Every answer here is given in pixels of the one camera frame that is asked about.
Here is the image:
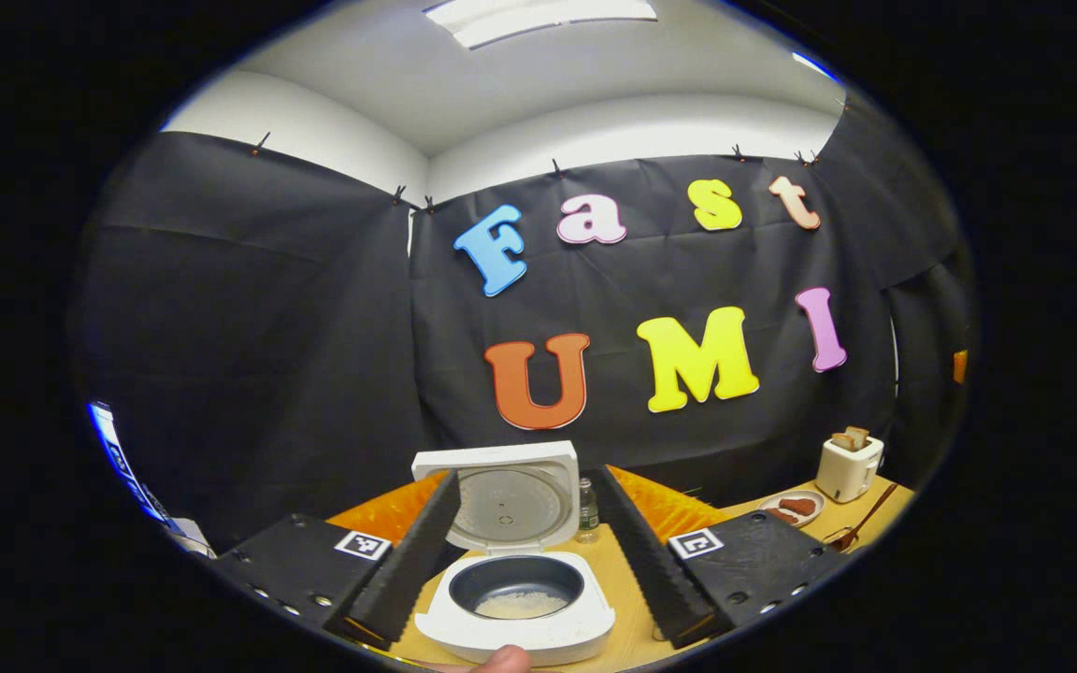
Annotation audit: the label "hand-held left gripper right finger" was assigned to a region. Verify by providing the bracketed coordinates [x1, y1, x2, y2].
[595, 465, 853, 649]

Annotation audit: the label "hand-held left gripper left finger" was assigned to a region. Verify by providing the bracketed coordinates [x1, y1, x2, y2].
[211, 467, 463, 651]

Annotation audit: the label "white rice grains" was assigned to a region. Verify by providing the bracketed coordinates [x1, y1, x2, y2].
[475, 591, 569, 620]

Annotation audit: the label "white rice cooker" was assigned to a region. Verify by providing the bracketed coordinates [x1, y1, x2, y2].
[410, 441, 616, 666]

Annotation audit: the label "brown wooden spoon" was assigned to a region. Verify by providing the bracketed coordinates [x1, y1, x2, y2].
[840, 482, 899, 549]

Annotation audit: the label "clear plastic water bottle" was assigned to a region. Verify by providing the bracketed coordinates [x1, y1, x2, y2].
[576, 477, 601, 545]

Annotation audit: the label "white round plate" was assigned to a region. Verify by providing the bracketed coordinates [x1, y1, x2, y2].
[761, 490, 826, 529]

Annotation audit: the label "white toaster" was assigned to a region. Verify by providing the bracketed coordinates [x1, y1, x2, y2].
[816, 435, 885, 504]

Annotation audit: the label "white flat object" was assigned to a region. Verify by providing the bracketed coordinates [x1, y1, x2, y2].
[167, 517, 218, 559]

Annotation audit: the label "black backdrop cloth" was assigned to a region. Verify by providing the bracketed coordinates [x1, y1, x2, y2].
[66, 89, 979, 562]

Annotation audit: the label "narrow ceiling light strip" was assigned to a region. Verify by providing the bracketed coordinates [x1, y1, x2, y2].
[791, 51, 839, 83]

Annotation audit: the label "ceiling light panel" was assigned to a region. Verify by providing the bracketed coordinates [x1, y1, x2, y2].
[424, 0, 659, 50]

